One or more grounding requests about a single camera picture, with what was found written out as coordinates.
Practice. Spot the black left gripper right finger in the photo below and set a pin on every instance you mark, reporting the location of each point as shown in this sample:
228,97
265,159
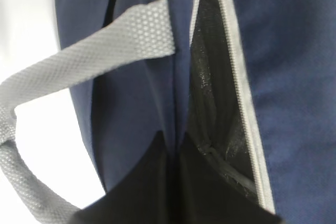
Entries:
203,196

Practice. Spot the navy insulated lunch bag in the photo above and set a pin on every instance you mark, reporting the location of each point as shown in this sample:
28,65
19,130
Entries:
252,82

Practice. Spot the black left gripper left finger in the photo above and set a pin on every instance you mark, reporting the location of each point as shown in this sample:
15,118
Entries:
139,198

